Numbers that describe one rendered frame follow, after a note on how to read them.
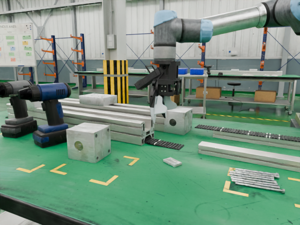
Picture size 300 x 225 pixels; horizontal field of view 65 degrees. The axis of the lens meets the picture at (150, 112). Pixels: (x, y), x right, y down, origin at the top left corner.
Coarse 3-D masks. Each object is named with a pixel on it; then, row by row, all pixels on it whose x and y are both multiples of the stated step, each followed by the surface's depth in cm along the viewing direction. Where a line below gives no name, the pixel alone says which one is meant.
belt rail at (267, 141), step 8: (216, 136) 93; (224, 136) 91; (232, 136) 91; (240, 136) 88; (248, 136) 87; (264, 144) 85; (272, 144) 84; (280, 144) 82; (288, 144) 82; (296, 144) 80
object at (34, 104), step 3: (27, 102) 111; (30, 102) 110; (33, 102) 108; (36, 102) 109; (39, 102) 111; (42, 102) 112; (27, 105) 111; (30, 105) 110; (33, 105) 109; (36, 105) 110; (39, 105) 111
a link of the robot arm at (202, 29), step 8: (184, 24) 75; (192, 24) 75; (200, 24) 75; (208, 24) 76; (184, 32) 75; (192, 32) 75; (200, 32) 75; (208, 32) 76; (184, 40) 77; (192, 40) 78; (200, 40) 78; (208, 40) 78
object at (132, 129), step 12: (12, 108) 120; (36, 108) 109; (72, 108) 108; (84, 108) 107; (36, 120) 111; (72, 120) 99; (84, 120) 96; (96, 120) 94; (108, 120) 89; (120, 120) 87; (132, 120) 86; (144, 120) 90; (120, 132) 89; (132, 132) 85; (144, 132) 85
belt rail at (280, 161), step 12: (204, 144) 77; (216, 144) 77; (216, 156) 75; (228, 156) 73; (240, 156) 72; (252, 156) 69; (264, 156) 68; (276, 156) 67; (288, 156) 67; (288, 168) 65
